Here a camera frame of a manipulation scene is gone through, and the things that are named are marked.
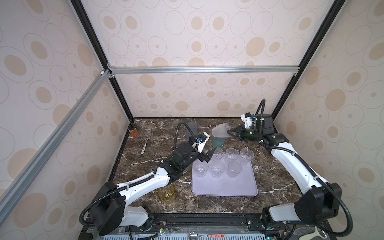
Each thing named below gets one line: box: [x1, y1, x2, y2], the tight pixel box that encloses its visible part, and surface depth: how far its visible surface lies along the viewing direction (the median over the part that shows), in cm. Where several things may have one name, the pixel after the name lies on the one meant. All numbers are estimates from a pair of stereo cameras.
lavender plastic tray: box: [191, 161, 258, 197], surface depth 88 cm
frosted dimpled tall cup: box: [212, 123, 232, 138], surface depth 77 cm
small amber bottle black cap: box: [128, 124, 139, 138], surface depth 105 cm
